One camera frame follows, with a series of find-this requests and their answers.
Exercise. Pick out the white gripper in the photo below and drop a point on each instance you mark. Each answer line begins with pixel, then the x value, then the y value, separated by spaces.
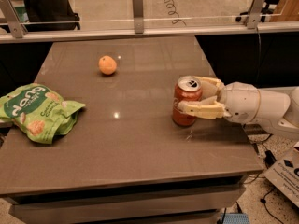
pixel 240 103

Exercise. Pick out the red coke can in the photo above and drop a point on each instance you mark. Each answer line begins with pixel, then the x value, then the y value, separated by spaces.
pixel 188 88

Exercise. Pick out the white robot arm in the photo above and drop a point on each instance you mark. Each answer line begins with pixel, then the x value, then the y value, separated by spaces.
pixel 278 112

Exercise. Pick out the black power adapter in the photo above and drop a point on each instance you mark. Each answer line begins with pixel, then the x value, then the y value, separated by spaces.
pixel 269 158

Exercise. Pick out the grey printed sign board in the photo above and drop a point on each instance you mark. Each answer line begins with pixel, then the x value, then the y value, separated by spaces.
pixel 284 175

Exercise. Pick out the orange fruit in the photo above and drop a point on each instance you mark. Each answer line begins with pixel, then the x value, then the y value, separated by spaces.
pixel 107 65

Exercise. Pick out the blue box under table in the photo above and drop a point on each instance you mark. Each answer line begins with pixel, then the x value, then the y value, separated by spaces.
pixel 234 218

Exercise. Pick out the green chip bag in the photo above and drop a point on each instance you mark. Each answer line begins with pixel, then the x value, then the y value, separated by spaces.
pixel 39 112

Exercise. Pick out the black office chair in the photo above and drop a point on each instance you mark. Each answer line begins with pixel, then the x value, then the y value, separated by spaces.
pixel 50 15

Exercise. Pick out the right metal glass bracket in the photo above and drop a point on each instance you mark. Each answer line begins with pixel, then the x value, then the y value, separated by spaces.
pixel 254 14

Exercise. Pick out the metal glass bracket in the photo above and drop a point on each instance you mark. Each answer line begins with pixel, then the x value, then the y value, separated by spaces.
pixel 138 16
pixel 254 14
pixel 15 27

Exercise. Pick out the middle metal glass bracket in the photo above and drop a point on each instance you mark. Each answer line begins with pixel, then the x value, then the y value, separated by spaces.
pixel 138 16

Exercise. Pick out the left metal glass bracket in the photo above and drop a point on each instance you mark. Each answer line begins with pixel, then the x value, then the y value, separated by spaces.
pixel 15 27

